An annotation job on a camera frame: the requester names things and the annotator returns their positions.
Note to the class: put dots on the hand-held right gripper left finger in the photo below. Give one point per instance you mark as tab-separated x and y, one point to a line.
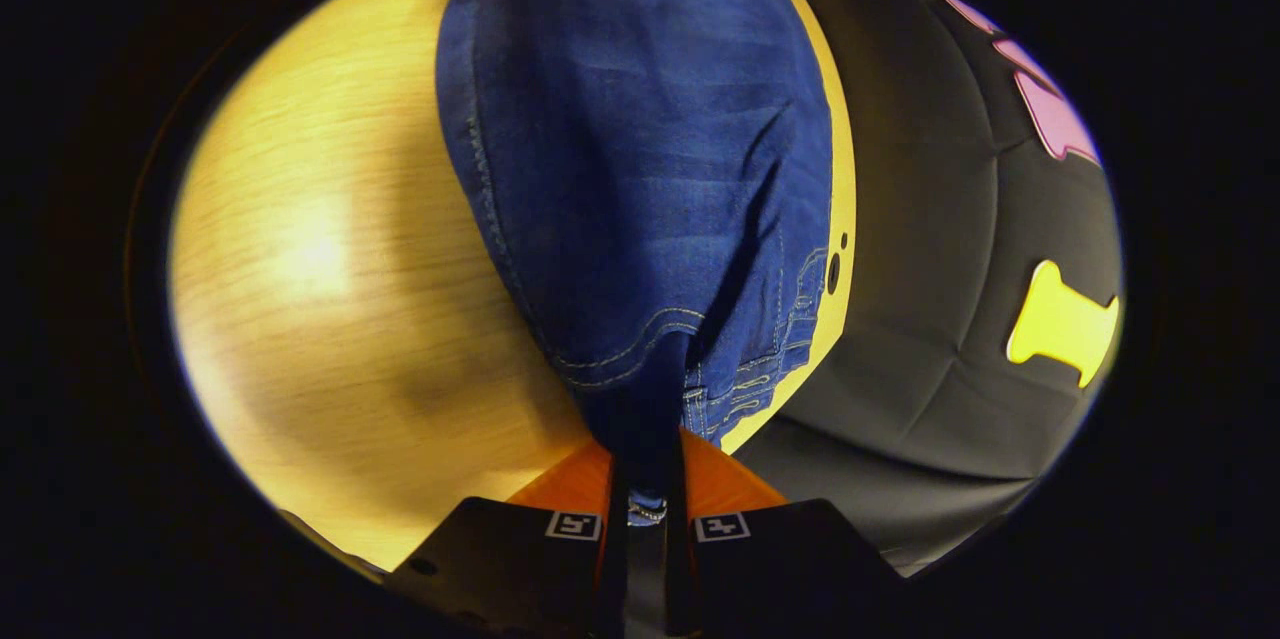
500	559

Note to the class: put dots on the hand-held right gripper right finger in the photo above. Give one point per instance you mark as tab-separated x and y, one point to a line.
790	559

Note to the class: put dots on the blue jeans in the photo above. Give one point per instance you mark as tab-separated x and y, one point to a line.
640	119

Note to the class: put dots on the black backdrop cloth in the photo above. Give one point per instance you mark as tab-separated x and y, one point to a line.
920	219

